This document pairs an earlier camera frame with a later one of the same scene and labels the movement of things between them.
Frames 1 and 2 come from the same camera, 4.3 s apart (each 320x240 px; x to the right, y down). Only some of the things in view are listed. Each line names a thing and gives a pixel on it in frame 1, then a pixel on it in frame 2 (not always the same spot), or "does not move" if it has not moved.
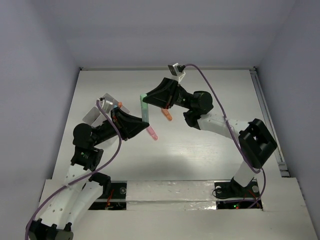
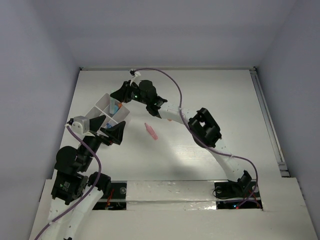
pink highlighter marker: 152,132 does not move
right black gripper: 165,95 to 122,94
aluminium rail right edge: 282,168 does not move
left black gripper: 128,125 to 115,132
